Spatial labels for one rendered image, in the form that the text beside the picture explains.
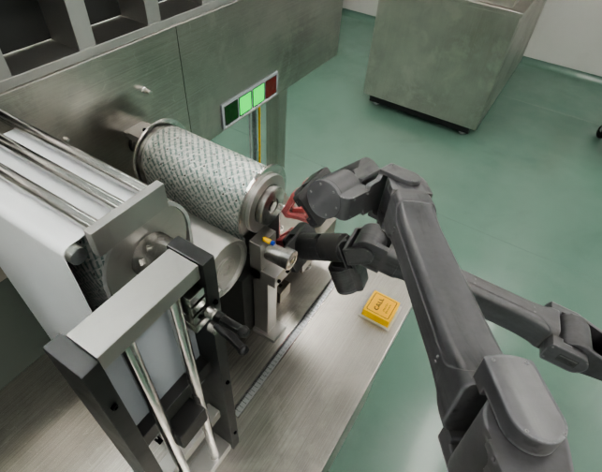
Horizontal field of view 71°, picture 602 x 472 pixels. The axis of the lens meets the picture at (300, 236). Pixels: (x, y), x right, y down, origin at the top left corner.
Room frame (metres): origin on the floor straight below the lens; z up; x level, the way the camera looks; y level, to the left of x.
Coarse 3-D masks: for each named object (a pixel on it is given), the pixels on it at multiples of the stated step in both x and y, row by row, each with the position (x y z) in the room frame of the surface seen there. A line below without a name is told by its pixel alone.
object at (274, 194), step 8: (272, 184) 0.60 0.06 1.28; (264, 192) 0.57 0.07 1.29; (272, 192) 0.57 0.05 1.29; (280, 192) 0.59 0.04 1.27; (264, 200) 0.56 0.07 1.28; (272, 200) 0.58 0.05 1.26; (280, 200) 0.60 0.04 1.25; (256, 208) 0.55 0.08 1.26; (264, 208) 0.55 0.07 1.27; (272, 208) 0.57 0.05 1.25; (256, 216) 0.55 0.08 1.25; (264, 216) 0.55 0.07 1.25; (272, 216) 0.57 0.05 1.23; (264, 224) 0.55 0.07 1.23
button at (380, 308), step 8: (376, 296) 0.64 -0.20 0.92; (384, 296) 0.64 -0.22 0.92; (368, 304) 0.61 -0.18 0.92; (376, 304) 0.61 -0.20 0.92; (384, 304) 0.61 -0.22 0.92; (392, 304) 0.62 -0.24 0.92; (368, 312) 0.59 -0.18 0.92; (376, 312) 0.59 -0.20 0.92; (384, 312) 0.59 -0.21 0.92; (392, 312) 0.59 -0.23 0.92; (376, 320) 0.58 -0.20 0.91; (384, 320) 0.57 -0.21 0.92
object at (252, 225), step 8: (152, 136) 0.69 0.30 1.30; (144, 152) 0.66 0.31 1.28; (272, 176) 0.59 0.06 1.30; (280, 176) 0.62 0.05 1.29; (264, 184) 0.57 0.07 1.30; (280, 184) 0.62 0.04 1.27; (256, 192) 0.55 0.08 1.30; (256, 200) 0.55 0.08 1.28; (248, 208) 0.54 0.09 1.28; (248, 216) 0.53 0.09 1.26; (248, 224) 0.53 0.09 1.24; (256, 224) 0.55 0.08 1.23
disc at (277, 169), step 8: (264, 168) 0.59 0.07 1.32; (272, 168) 0.61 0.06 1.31; (280, 168) 0.63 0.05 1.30; (256, 176) 0.57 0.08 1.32; (264, 176) 0.59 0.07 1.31; (256, 184) 0.56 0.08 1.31; (248, 192) 0.55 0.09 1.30; (248, 200) 0.54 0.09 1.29; (240, 208) 0.53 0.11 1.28; (240, 216) 0.52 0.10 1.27; (240, 224) 0.52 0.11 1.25; (240, 232) 0.52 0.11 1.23; (248, 232) 0.54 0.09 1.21; (256, 232) 0.56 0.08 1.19
